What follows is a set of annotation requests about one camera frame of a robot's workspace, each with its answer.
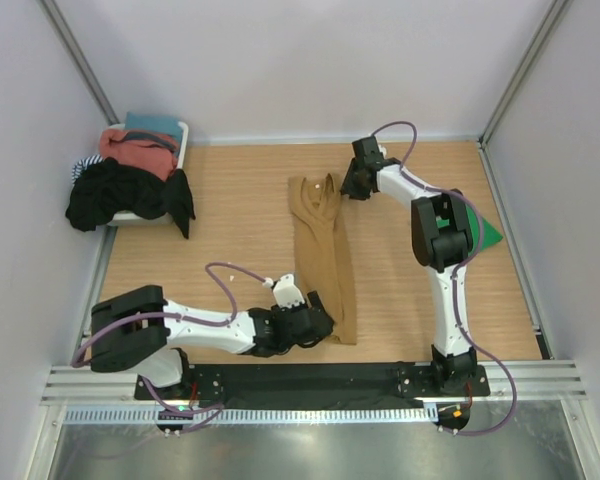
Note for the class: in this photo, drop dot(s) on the black tank top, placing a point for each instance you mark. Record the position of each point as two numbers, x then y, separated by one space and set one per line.
178 201

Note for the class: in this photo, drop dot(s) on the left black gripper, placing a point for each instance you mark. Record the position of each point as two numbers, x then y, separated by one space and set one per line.
278 312

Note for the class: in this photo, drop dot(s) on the green tank top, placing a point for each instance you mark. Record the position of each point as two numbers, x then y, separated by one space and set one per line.
490 235

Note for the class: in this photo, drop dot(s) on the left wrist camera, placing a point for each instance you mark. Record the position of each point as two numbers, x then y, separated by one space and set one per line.
285 291

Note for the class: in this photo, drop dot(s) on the striped garment in bin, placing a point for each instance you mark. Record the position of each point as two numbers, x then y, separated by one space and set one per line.
83 164

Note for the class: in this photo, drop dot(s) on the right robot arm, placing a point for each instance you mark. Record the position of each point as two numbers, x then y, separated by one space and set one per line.
441 240

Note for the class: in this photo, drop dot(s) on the salmon pink garment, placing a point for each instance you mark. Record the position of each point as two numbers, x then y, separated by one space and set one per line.
153 152

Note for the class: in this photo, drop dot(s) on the slotted cable duct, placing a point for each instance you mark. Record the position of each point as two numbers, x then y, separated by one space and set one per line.
146 415

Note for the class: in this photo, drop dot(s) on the tan tank top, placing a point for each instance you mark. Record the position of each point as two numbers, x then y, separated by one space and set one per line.
323 261

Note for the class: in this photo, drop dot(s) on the teal folded garment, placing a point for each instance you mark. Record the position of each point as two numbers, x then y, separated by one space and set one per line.
163 124

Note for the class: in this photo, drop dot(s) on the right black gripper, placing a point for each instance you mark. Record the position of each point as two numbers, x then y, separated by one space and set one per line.
347 187

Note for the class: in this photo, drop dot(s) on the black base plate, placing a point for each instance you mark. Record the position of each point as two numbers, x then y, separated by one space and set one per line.
349 387

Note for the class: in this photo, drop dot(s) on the black garment over bin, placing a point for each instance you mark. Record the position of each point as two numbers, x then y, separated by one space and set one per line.
108 188

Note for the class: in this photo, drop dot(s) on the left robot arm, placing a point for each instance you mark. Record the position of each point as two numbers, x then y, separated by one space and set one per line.
143 332

